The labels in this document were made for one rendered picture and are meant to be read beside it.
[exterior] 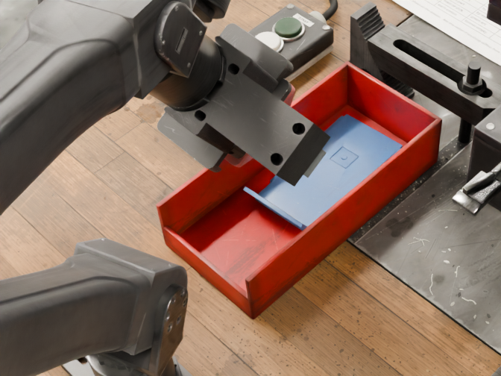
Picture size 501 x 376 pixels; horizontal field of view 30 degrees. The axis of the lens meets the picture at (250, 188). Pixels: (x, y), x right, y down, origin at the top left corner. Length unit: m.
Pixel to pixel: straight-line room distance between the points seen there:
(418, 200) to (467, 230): 0.05
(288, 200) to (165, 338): 0.25
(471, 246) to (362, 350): 0.15
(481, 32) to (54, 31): 0.63
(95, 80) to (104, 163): 0.44
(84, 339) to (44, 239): 0.31
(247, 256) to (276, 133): 0.24
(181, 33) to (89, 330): 0.20
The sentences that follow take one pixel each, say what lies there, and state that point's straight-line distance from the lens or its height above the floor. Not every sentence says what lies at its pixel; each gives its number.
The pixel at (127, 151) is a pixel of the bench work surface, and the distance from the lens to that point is 0.96.
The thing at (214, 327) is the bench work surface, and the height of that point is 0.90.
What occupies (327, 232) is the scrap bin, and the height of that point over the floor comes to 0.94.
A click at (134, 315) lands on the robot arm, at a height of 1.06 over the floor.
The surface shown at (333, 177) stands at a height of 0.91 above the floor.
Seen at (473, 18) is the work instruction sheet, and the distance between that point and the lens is 1.09.
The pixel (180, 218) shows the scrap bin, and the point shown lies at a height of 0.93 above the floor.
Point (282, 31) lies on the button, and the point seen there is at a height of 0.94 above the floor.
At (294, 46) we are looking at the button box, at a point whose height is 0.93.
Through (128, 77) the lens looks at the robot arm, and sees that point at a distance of 0.54.
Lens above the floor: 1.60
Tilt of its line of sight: 50 degrees down
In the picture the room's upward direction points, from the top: 7 degrees counter-clockwise
